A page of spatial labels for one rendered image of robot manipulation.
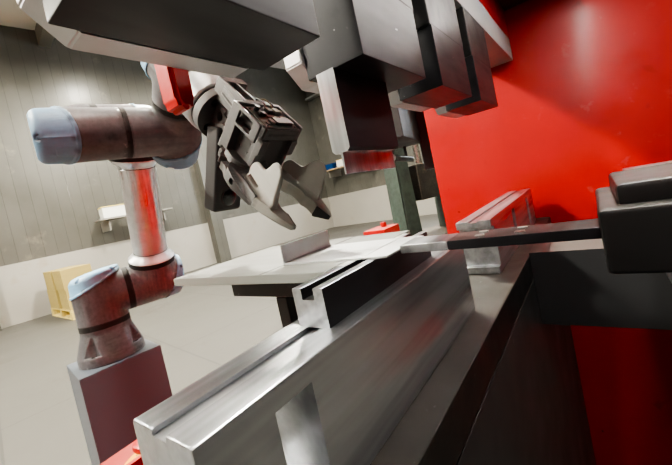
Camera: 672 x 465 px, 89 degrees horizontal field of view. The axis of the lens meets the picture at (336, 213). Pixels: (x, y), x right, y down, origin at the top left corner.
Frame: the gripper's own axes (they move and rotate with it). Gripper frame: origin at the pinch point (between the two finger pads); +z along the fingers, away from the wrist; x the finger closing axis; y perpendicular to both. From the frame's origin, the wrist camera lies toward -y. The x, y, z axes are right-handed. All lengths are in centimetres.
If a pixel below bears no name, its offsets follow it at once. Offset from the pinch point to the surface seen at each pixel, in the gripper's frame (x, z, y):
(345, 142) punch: -3.7, 1.6, 12.2
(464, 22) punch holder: 36.4, -12.0, 27.6
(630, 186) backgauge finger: -4.6, 19.4, 21.8
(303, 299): -11.8, 9.8, 3.8
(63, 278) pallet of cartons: 138, -402, -537
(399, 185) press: 287, -82, -99
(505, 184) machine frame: 86, 8, 1
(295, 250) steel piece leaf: -2.1, 2.2, -2.2
